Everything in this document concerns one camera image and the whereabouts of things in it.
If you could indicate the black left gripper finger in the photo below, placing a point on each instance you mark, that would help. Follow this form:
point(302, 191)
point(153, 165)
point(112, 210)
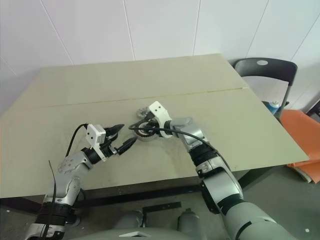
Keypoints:
point(116, 129)
point(127, 144)

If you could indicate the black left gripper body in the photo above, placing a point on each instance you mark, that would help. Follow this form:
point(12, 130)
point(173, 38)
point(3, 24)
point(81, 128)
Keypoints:
point(110, 146)

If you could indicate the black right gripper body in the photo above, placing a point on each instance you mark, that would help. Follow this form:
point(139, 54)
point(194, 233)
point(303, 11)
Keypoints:
point(155, 125)

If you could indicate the grey scalloped motor lid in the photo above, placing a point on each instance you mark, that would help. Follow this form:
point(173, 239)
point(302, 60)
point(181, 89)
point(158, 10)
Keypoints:
point(141, 112)

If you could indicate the round motor housing copper windings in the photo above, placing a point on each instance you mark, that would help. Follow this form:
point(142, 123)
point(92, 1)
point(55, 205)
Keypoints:
point(145, 138)

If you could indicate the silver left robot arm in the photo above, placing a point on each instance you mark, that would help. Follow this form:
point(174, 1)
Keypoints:
point(66, 166)

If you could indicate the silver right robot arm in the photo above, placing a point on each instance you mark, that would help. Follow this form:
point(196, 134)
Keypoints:
point(220, 180)

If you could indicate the dark rounded grey shape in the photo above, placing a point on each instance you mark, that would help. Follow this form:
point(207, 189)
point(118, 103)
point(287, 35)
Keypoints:
point(130, 218)
point(188, 220)

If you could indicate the black plastic chair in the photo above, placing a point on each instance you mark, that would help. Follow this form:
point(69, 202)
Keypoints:
point(270, 68)

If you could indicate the orange box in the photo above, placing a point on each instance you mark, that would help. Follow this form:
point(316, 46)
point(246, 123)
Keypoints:
point(300, 130)

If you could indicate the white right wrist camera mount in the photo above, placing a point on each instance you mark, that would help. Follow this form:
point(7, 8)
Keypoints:
point(157, 108)

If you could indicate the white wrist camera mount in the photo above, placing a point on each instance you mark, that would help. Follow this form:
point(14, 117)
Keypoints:
point(93, 135)
point(157, 108)

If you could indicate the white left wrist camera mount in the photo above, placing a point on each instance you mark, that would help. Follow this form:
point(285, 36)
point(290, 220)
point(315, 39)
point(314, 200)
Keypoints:
point(93, 135)

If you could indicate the black table frame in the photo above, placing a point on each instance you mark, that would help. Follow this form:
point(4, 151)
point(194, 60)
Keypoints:
point(125, 195)

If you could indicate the black floor bracket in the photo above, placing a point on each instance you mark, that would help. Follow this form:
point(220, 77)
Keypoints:
point(162, 206)

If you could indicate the dark metal frame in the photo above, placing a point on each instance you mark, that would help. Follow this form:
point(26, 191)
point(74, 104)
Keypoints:
point(313, 102)

